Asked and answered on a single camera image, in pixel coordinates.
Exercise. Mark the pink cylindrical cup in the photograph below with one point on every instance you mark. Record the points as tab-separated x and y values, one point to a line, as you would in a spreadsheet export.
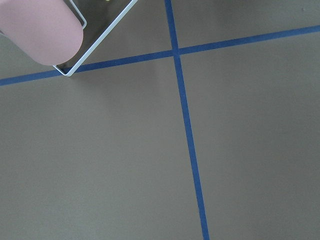
46	30

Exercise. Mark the white wire rack frame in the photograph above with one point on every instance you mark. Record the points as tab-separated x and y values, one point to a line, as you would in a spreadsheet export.
98	18

